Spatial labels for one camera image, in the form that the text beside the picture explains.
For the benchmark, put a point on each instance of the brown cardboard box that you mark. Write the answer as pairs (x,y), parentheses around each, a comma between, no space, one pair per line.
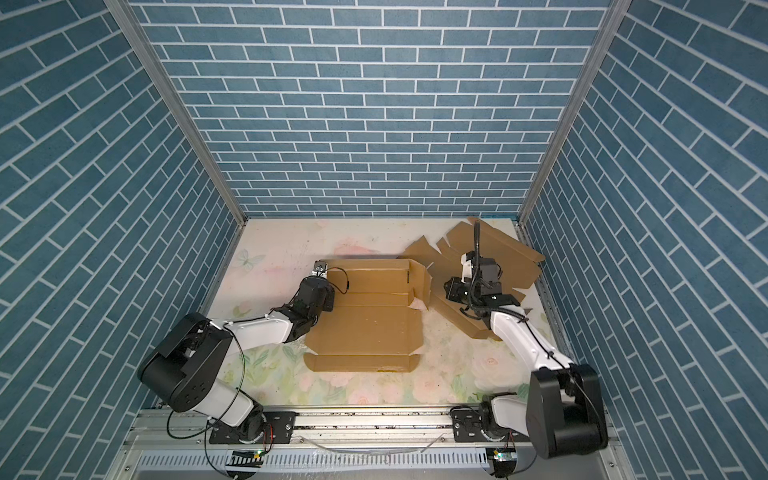
(376,322)

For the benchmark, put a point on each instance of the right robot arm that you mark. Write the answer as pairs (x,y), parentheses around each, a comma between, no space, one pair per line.
(563,413)

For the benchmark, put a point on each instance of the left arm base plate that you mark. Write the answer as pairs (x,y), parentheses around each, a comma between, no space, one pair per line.
(265,428)

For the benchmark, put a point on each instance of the right flat cardboard blank stack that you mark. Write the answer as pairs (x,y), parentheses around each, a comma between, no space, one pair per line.
(519,264)

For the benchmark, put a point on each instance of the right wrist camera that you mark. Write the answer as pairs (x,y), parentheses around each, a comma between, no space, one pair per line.
(467,262)

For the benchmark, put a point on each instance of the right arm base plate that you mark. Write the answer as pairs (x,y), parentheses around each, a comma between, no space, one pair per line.
(470,426)

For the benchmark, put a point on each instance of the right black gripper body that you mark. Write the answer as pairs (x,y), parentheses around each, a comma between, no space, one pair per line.
(463,292)

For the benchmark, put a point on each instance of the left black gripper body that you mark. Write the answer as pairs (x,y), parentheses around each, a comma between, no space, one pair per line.
(327,304)

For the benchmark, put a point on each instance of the aluminium front rail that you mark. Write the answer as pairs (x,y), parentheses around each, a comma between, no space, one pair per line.
(366,430)

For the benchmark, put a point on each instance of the white slotted cable duct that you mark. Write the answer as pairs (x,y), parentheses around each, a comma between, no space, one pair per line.
(311,460)

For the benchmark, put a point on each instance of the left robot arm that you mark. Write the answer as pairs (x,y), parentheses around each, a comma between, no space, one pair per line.
(183,369)

